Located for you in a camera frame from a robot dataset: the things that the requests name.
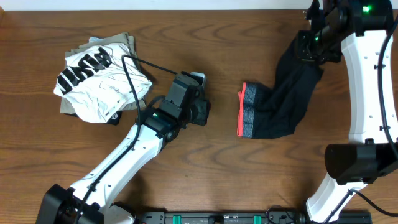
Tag black shorts with grey waistband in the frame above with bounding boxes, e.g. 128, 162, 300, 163
236, 40, 323, 139

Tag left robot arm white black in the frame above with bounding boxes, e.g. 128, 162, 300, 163
36, 96, 210, 224

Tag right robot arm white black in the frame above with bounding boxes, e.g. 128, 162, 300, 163
295, 0, 397, 223

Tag black garment with white logo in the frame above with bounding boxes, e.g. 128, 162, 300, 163
65, 111, 122, 126

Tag grey-beige folded garment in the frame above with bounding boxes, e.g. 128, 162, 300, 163
60, 32, 137, 114

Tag white shirt with black print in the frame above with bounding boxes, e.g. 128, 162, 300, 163
53, 43, 152, 123

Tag light blue folded garment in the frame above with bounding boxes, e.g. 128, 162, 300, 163
88, 37, 102, 43

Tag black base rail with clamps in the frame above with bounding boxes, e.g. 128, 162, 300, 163
133, 210, 373, 224

